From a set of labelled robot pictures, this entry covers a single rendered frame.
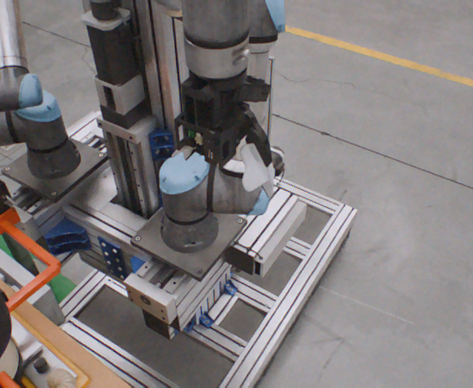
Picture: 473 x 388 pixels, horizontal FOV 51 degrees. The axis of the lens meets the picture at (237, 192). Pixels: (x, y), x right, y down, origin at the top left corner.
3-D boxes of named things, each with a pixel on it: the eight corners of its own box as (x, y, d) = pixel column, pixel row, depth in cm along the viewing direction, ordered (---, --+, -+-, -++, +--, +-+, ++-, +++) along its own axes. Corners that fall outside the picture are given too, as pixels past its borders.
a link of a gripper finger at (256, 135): (249, 171, 71) (218, 120, 68) (256, 164, 72) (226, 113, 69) (274, 166, 68) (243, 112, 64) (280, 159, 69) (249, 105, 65)
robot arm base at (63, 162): (55, 139, 157) (47, 114, 150) (91, 156, 151) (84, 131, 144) (18, 167, 148) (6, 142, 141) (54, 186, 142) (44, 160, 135)
